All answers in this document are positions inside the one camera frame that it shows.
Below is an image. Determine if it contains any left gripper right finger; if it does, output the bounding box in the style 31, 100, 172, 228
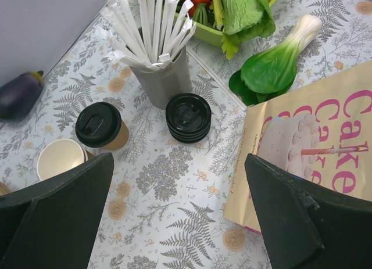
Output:
245, 154, 371, 268

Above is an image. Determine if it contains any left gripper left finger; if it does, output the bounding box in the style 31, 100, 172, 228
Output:
1, 153, 114, 268

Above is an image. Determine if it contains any stack of paper cups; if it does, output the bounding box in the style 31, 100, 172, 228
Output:
37, 139, 94, 181

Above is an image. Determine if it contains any paper bag with pink handles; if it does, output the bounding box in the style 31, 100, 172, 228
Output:
224, 62, 371, 232

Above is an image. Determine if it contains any stack of black lids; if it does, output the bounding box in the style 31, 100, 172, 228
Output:
166, 93, 212, 144

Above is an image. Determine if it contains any stack of cardboard carriers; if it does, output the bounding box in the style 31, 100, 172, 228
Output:
0, 182, 11, 196

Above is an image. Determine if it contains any floral table mat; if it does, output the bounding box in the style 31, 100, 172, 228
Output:
1, 0, 371, 268

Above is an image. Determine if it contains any purple eggplant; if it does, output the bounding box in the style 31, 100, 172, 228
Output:
1, 70, 44, 123

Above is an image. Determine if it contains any bok choy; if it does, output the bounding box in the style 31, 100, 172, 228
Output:
228, 15, 322, 106

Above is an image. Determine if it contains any grey holder cup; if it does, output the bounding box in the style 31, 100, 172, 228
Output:
131, 47, 192, 110

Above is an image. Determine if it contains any green plastic basket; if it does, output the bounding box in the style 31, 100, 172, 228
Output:
181, 0, 276, 47

